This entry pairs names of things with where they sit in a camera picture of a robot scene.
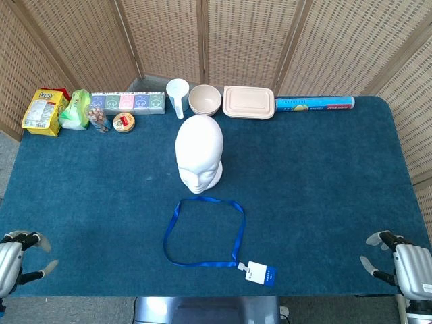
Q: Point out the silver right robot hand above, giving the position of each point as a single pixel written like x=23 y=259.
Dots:
x=413 y=270

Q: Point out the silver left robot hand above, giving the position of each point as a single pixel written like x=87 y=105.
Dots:
x=10 y=266

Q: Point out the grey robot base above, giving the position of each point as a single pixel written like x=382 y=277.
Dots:
x=206 y=310

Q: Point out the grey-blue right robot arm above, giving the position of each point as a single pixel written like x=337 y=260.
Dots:
x=416 y=312

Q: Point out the blue carpet table cover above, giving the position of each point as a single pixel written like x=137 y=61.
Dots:
x=101 y=185

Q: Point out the yellow snack box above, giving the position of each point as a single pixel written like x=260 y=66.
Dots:
x=40 y=113

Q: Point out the green white plastic bag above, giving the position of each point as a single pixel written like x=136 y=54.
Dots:
x=75 y=113

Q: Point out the clear jar with sticks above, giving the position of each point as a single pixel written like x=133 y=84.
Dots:
x=99 y=119

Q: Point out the red snack bag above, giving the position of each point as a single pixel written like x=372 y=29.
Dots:
x=62 y=92

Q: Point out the round tin with red label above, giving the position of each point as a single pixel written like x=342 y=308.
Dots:
x=123 y=122

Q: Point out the blue tissue pack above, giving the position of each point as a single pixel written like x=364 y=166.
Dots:
x=98 y=100

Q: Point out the blue plastic food wrap roll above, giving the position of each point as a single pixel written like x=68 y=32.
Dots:
x=314 y=104

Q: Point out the pink tissue pack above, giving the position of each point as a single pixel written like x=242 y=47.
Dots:
x=127 y=101

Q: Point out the purple tissue pack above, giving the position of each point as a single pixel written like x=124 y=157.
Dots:
x=141 y=102

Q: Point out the white foam mannequin head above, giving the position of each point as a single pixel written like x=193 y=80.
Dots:
x=199 y=148

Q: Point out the beige lidded lunch box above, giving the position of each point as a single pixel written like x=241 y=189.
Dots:
x=248 y=101

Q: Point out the white plastic measuring cup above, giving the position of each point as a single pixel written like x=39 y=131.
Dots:
x=177 y=92

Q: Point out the beige bowl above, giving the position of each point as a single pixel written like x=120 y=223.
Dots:
x=204 y=98

